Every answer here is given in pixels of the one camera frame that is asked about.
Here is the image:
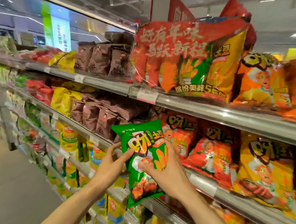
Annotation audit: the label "person's right hand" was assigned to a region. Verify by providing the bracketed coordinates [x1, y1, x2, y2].
[135, 138, 200, 203]

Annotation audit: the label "person's left hand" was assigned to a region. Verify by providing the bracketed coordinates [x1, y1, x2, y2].
[88, 139, 136, 193]

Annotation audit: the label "red tomato snack bag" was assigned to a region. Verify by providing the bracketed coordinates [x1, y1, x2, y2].
[184, 120, 242, 190]
[158, 112, 200, 162]

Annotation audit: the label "row of brown snack bags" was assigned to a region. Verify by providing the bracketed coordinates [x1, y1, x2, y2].
[68, 93, 152, 145]
[73, 27, 136, 79]

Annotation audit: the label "metal store shelving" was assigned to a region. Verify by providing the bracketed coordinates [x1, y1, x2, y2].
[0, 52, 296, 224]

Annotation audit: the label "yellow chef snack bag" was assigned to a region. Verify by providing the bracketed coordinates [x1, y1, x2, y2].
[229, 131, 296, 222]

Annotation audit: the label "large red multipack snack bag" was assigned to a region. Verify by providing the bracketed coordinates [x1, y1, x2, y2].
[126, 0, 261, 105]

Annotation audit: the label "person's right forearm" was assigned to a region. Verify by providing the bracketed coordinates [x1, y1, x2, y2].
[176, 189, 254, 224]

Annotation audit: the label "lit green white sign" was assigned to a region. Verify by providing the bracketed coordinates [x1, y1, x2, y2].
[37, 1, 76, 53]

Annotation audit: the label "red hanging banner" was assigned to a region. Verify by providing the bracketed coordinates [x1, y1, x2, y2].
[167, 0, 198, 25]

